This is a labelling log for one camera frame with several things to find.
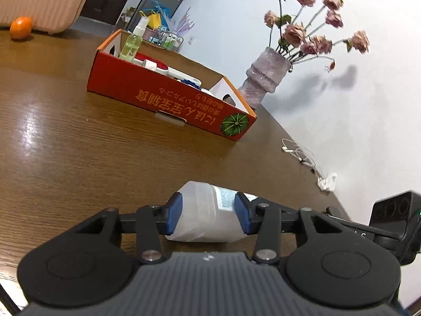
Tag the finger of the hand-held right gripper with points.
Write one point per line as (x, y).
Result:
(337, 213)

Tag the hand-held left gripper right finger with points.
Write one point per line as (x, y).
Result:
(242, 214)

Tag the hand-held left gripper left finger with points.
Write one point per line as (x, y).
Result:
(173, 214)

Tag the white plastic bottle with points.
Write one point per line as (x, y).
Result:
(204, 210)

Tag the orange cardboard box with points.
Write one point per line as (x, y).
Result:
(148, 89)

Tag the pink ceramic vase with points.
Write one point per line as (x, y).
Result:
(264, 75)

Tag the red and white brush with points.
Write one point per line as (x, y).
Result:
(164, 69)

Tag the small white bottle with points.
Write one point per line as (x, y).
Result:
(150, 64)

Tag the metal storage cart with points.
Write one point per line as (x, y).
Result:
(169, 41)

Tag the green spray bottle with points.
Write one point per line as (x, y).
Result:
(131, 44)

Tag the bunch of pink artificial flowers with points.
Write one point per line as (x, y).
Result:
(302, 36)

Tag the purple decorative plant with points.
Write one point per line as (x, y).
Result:
(184, 21)

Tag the yellow watering can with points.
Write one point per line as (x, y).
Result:
(153, 20)

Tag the orange fruit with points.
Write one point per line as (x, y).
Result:
(21, 28)

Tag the pink ribbed suitcase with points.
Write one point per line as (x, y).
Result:
(46, 0)

